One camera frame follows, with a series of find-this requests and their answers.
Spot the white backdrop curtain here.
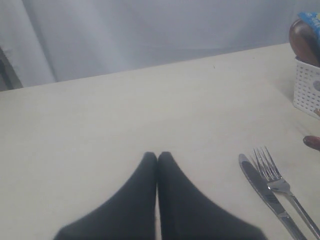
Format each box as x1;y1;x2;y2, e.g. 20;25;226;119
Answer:
0;0;320;87

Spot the silver metal fork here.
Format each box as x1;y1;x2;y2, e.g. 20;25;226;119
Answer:
253;146;320;240

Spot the blue chips bag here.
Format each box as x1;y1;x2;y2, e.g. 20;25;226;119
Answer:
298;12;320;38

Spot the white perforated plastic basket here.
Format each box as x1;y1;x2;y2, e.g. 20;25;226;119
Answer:
293;57;320;120

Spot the red-brown wooden spoon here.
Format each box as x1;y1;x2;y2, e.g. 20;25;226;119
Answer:
303;135;320;151

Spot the brown wooden plate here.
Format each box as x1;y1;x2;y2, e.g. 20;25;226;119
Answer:
288;19;320;67

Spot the silver table knife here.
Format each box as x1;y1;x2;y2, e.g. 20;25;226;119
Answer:
238;153;307;240

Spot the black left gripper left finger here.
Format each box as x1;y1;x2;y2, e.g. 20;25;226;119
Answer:
55;152;158;240

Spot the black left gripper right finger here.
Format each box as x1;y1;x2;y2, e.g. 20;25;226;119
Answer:
157;151;266;240

